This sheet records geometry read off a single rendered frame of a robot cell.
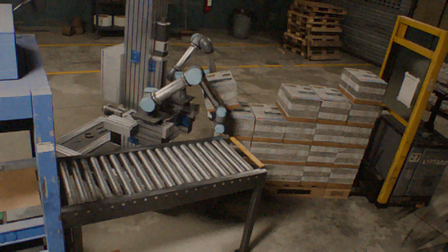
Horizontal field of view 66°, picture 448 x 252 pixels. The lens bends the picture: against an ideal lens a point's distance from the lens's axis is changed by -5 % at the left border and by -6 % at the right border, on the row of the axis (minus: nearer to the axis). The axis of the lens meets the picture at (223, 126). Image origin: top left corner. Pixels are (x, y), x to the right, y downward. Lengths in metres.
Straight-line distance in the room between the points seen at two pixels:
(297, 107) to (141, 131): 1.37
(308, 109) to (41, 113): 2.37
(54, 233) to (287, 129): 2.20
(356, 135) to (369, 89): 0.47
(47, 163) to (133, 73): 1.71
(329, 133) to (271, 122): 0.59
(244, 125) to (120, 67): 1.18
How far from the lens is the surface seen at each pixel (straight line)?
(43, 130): 1.56
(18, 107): 1.52
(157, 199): 2.19
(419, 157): 3.94
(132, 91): 3.25
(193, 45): 3.49
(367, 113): 3.56
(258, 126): 3.25
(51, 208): 1.78
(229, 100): 3.15
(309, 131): 3.42
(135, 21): 3.07
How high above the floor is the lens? 2.12
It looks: 26 degrees down
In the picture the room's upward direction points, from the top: 9 degrees clockwise
